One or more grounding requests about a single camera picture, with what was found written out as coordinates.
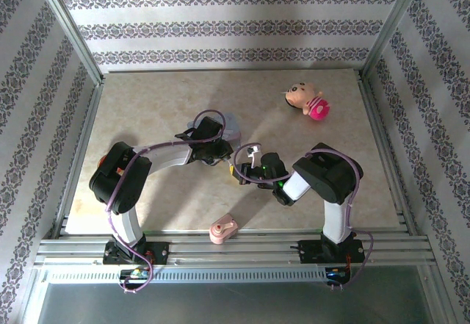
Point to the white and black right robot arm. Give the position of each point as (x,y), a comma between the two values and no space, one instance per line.
(330,173)

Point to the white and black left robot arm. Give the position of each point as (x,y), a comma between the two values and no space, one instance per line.
(121,180)

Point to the pink plastic toy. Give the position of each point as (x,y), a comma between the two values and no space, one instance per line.
(220,230)

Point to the pink dressed plush doll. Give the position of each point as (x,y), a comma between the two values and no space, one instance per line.
(316,107)

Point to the red round patterned disc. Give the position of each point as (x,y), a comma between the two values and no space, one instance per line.
(103,161)

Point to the grey sheet metal panel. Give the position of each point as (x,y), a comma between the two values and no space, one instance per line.
(235,305)

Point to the aluminium double base rail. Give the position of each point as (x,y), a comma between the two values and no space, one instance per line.
(257,250)

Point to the thin aluminium table edge rail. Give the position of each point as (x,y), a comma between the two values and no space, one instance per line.
(235,70)

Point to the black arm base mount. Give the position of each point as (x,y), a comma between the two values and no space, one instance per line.
(308,252)
(161,252)

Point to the aluminium side rail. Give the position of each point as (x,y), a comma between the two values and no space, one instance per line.
(387,155)
(80,155)

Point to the aluminium frame post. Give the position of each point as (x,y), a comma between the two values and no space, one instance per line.
(395,26)
(73,34)

